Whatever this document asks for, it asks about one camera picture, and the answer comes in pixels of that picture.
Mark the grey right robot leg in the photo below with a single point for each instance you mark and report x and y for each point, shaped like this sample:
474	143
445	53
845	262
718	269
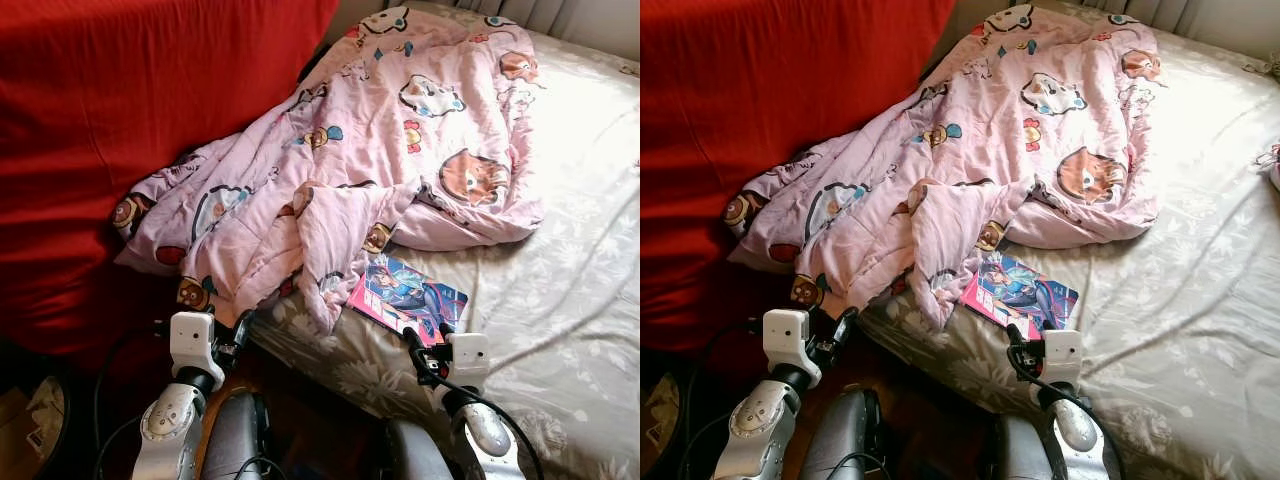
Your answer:
420	455
1025	455

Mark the colourful comic book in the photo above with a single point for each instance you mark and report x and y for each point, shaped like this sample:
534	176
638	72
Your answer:
1030	290
410	295

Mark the bed with beige floral sheet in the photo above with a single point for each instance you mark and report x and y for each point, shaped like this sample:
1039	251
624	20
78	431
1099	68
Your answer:
570	270
1200	280

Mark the grey left robot leg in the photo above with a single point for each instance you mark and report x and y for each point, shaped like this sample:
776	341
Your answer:
845	440
235	440

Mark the grey robot leg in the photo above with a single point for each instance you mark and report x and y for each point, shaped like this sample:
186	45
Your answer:
420	455
845	440
235	440
1025	455

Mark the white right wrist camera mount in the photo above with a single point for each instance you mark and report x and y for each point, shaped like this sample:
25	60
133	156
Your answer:
1063	355
468	358

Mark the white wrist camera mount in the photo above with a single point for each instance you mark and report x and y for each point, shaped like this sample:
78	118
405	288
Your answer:
468	358
786	342
1063	355
190	345

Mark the red fabric cushion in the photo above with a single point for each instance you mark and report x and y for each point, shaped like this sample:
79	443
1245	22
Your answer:
120	120
760	120

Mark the pink cartoon print quilt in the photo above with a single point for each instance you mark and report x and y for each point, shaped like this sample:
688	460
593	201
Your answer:
1020	150
400	150

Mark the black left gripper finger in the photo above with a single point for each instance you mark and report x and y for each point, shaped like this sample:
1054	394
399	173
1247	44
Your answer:
848	322
243	325

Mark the dark round bin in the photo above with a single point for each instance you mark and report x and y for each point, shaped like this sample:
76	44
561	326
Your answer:
35	420
665	420

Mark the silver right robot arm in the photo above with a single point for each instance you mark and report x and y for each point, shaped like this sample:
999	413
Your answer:
485	435
1080	435

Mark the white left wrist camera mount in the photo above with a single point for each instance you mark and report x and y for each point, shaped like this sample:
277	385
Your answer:
786	342
190	345

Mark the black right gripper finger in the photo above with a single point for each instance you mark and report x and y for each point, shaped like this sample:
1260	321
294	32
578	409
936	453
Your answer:
1017	341
444	333
413	343

